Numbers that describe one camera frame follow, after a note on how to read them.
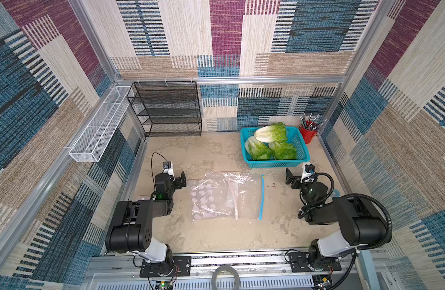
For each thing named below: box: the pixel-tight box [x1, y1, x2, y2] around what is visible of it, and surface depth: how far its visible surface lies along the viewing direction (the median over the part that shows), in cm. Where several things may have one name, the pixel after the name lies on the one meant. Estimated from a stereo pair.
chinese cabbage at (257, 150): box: [244, 135, 273, 161], surface depth 104 cm
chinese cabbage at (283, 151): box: [268, 140, 297, 161], surface depth 102 cm
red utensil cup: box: [299, 120, 318, 144], surface depth 112 cm
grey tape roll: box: [211, 264, 241, 290], surface depth 71 cm
